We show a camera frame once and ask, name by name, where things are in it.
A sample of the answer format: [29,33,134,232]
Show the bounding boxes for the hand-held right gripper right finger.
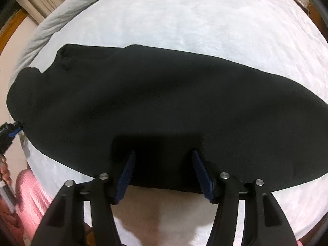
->
[192,150,299,246]

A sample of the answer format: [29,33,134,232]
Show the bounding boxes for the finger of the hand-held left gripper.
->
[0,122,24,155]

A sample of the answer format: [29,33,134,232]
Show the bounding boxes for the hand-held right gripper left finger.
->
[30,150,136,246]

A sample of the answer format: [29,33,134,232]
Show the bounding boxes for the black pants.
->
[6,44,328,194]

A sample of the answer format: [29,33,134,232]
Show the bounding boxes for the person's left forearm pink sleeve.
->
[0,169,53,246]

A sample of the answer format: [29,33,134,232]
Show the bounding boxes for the person's left hand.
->
[0,155,12,185]

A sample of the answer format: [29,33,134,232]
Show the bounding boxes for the grey duvet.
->
[9,0,140,90]

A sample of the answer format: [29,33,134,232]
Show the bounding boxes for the beige curtain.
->
[16,0,70,25]

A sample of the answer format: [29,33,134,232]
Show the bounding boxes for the pale bed sheet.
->
[8,0,328,246]

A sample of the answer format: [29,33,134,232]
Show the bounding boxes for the wooden side cabinet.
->
[304,1,326,43]

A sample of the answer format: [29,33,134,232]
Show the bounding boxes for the wooden window frame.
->
[0,5,28,58]

